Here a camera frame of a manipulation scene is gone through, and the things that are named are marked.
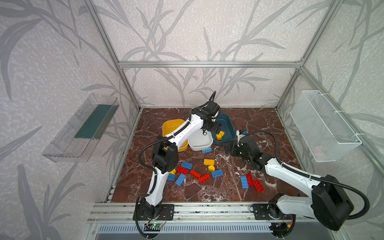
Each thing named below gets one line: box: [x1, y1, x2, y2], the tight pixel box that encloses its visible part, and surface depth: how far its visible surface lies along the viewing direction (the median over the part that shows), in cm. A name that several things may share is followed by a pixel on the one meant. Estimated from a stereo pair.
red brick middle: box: [190, 169, 202, 179], surface depth 86 cm
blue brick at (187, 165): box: [181, 161, 193, 170], surface depth 91 cm
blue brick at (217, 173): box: [211, 169, 224, 178], surface depth 88 cm
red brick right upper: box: [246, 174, 255, 187], surface depth 85 cm
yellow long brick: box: [203, 159, 215, 166], surface depth 92 cm
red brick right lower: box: [253, 179, 265, 193], surface depth 82 cm
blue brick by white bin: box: [202, 147, 212, 154], surface depth 96 cm
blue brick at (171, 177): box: [167, 173, 176, 182], surface depth 86 cm
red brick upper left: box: [176, 166, 188, 175], surface depth 88 cm
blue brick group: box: [240, 176, 249, 189], surface depth 84 cm
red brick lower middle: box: [198, 173, 210, 184], surface depth 84 cm
